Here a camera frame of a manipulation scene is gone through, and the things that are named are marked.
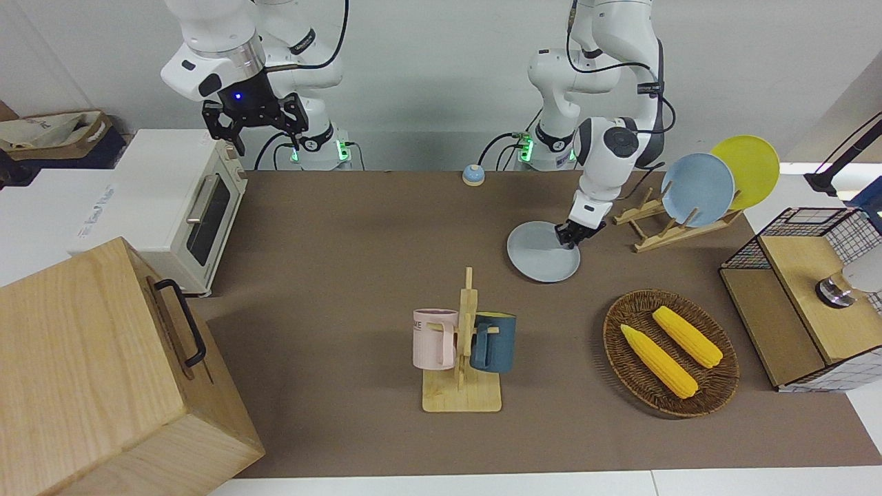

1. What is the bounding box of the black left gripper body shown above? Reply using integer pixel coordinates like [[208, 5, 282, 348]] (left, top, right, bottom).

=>
[[565, 203, 608, 239]]

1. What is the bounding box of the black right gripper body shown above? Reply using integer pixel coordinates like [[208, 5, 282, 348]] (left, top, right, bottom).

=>
[[216, 69, 286, 130]]

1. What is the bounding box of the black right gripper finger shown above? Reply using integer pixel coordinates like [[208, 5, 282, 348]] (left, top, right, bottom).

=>
[[274, 92, 309, 149], [201, 99, 247, 156]]

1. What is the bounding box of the gray round plate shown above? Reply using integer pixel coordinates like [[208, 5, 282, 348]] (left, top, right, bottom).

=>
[[506, 220, 582, 284]]

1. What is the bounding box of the wooden plate rack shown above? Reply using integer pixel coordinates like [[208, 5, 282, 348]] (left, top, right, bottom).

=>
[[611, 187, 746, 254]]

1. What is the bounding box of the light blue plate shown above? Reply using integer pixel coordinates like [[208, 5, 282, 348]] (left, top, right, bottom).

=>
[[661, 152, 737, 229]]

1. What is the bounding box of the yellow plate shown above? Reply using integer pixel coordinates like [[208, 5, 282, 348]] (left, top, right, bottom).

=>
[[710, 134, 781, 211]]

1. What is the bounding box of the white toaster oven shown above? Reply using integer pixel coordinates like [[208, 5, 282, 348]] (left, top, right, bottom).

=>
[[66, 129, 249, 298]]

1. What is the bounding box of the dark blue bin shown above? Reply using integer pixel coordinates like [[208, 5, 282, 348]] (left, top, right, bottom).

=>
[[0, 127, 130, 188]]

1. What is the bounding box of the dark teal mug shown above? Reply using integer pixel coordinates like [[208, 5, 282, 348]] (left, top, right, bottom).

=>
[[470, 311, 517, 375]]

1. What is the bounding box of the yellow corn cob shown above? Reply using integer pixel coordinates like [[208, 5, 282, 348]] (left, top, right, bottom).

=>
[[619, 323, 699, 400], [651, 305, 725, 370]]

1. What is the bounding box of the brown table mat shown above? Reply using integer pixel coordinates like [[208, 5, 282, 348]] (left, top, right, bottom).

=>
[[185, 169, 882, 480]]

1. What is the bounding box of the pink mug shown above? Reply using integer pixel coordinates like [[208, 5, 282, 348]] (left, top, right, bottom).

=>
[[411, 308, 460, 371]]

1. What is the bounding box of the cardboard box with bag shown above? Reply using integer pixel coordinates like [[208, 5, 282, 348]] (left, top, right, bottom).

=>
[[0, 109, 115, 163]]

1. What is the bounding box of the brown woven basket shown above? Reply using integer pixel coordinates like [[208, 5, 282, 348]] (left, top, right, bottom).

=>
[[602, 288, 741, 420]]

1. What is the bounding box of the wooden mug rack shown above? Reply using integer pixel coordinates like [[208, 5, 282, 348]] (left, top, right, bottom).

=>
[[421, 267, 504, 414]]

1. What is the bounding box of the white printed box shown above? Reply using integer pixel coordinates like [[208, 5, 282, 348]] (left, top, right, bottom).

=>
[[0, 168, 149, 287]]

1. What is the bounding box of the white silver cylindrical device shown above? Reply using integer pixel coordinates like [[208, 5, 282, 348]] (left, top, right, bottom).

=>
[[815, 251, 882, 309]]

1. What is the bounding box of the blue box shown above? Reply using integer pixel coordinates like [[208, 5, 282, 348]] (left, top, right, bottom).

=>
[[850, 175, 882, 216]]

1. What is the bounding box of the light wooden box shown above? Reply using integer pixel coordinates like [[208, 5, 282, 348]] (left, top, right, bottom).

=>
[[0, 236, 267, 496]]

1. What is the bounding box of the black cable with metal connector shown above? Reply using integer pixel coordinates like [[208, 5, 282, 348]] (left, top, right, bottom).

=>
[[253, 132, 299, 172]]

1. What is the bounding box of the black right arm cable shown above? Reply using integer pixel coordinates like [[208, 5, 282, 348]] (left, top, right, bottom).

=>
[[264, 0, 350, 74]]

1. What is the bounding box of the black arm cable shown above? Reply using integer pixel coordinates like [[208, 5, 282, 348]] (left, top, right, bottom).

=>
[[264, 0, 350, 74], [566, 0, 678, 136]]

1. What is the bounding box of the silver toaster oven handle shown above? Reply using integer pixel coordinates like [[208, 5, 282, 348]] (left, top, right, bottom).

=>
[[185, 173, 221, 225]]

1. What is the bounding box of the black left base cable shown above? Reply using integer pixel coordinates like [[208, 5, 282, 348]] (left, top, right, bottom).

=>
[[478, 129, 532, 172]]

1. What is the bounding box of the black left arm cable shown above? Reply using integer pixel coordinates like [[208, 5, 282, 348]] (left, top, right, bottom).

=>
[[566, 0, 678, 136]]

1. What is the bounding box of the black metal box handle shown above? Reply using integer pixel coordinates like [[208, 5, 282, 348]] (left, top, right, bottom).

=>
[[152, 278, 208, 369]]

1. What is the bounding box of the wire grid wooden shelf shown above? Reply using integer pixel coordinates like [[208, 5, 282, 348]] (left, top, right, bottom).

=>
[[719, 206, 882, 394]]

